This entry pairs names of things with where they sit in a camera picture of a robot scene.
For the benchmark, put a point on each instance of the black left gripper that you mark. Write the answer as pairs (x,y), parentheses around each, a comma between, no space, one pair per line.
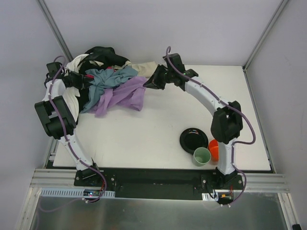
(80,81)

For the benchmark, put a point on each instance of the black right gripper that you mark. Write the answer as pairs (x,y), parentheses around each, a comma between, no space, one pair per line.
(160,76)

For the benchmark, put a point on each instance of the lilac cloth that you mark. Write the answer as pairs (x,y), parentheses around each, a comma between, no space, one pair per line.
(128,95)

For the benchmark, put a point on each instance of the blue-grey cloth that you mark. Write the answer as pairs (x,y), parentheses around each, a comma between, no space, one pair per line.
(106,79)

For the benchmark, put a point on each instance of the black mesh cloth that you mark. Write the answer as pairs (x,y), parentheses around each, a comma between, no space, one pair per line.
(100,50)

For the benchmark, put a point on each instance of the white cloth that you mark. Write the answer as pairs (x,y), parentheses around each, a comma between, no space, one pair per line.
(74,98)

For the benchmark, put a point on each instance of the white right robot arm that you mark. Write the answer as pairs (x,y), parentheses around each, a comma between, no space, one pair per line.
(226,123)

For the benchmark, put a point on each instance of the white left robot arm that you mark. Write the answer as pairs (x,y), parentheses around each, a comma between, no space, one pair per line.
(58,122)

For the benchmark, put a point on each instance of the beige folded cloth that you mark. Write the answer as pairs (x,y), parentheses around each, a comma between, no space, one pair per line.
(146,69)

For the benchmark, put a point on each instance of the magenta cloth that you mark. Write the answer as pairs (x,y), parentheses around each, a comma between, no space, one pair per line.
(90,76)

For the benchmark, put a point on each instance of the cream black tote bag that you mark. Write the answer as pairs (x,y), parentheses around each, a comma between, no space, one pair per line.
(101,61)

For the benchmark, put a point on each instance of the pale green cup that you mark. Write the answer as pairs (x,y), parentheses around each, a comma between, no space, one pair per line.
(201,156)

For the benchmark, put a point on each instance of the orange bowl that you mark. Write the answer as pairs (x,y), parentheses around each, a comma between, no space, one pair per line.
(214,150)

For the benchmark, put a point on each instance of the left aluminium frame post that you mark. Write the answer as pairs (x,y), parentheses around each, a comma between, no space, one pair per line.
(55,29)

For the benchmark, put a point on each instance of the aluminium frame post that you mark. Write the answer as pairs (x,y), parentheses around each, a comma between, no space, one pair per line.
(55,29)
(271,23)

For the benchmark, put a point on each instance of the aluminium front rail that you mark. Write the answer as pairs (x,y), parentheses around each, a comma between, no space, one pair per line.
(256,182)

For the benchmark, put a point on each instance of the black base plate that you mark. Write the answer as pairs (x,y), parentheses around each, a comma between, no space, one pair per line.
(159,183)

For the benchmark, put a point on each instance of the right aluminium frame post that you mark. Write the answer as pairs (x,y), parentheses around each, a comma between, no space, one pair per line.
(271,23)

